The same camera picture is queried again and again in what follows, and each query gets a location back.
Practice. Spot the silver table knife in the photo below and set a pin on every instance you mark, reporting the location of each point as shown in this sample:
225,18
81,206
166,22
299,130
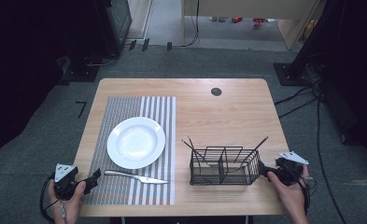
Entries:
134,176

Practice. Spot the black stand base plate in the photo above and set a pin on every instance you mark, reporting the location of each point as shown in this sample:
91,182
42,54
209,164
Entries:
285,76

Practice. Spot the grey striped woven placemat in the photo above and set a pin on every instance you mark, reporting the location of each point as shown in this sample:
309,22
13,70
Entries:
122,105

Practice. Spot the person's left hand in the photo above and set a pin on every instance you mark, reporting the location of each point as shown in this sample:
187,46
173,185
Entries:
69,205

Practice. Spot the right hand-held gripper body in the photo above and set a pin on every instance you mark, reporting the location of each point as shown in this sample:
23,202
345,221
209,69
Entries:
290,172

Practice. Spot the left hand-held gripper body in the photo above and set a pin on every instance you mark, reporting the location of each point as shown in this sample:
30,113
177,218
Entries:
64,183

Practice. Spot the dark glass-front cabinet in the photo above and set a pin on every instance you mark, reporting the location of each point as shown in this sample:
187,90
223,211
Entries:
117,25

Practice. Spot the dark chopstick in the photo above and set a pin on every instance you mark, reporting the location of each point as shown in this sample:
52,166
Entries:
259,145
191,144
194,149

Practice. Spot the dark stand base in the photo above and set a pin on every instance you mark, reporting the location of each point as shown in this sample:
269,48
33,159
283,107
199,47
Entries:
81,70

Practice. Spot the person's right hand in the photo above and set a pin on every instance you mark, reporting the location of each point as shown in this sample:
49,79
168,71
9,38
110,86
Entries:
291,199

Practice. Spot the white round plate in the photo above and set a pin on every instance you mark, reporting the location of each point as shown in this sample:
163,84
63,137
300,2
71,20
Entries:
136,142

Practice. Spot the red object on floor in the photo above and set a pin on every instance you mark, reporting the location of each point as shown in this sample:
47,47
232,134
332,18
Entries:
236,19
259,22

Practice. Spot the black round table grommet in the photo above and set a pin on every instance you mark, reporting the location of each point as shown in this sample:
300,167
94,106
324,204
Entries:
216,91

